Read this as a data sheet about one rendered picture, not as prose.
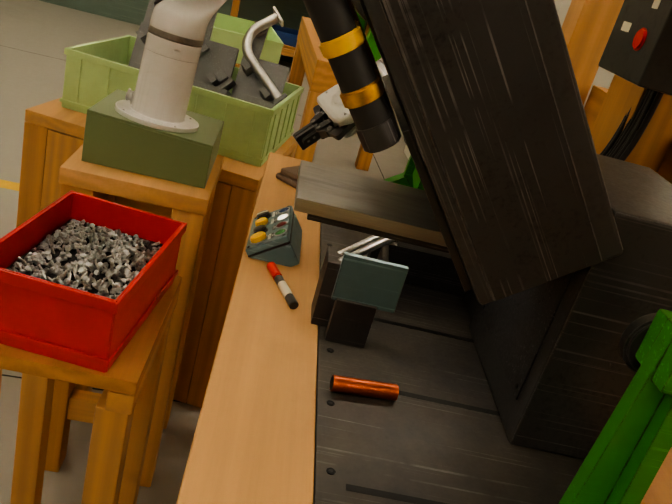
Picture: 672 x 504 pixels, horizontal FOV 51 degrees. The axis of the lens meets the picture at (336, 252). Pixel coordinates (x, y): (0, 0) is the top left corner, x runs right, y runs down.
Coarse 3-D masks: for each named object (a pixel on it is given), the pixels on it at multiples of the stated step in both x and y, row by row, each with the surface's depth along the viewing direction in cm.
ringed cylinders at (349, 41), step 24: (312, 0) 67; (336, 0) 67; (336, 24) 67; (336, 48) 68; (360, 48) 69; (336, 72) 70; (360, 72) 69; (360, 96) 70; (384, 96) 76; (360, 120) 72; (384, 120) 71; (384, 144) 72
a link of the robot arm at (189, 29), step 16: (176, 0) 151; (192, 0) 152; (208, 0) 153; (224, 0) 154; (160, 16) 149; (176, 16) 148; (192, 16) 150; (208, 16) 152; (160, 32) 149; (176, 32) 149; (192, 32) 151
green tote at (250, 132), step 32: (96, 64) 197; (128, 64) 237; (64, 96) 202; (96, 96) 200; (192, 96) 196; (224, 96) 194; (288, 96) 213; (224, 128) 198; (256, 128) 196; (288, 128) 228; (256, 160) 199
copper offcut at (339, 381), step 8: (336, 376) 92; (344, 376) 93; (336, 384) 92; (344, 384) 92; (352, 384) 92; (360, 384) 92; (368, 384) 93; (376, 384) 93; (384, 384) 94; (392, 384) 94; (344, 392) 92; (352, 392) 92; (360, 392) 92; (368, 392) 93; (376, 392) 93; (384, 392) 93; (392, 392) 93
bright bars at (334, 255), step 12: (372, 240) 105; (384, 240) 103; (336, 252) 107; (360, 252) 104; (324, 264) 107; (336, 264) 103; (324, 276) 104; (336, 276) 104; (324, 288) 105; (324, 300) 105; (312, 312) 108; (324, 312) 106; (324, 324) 107
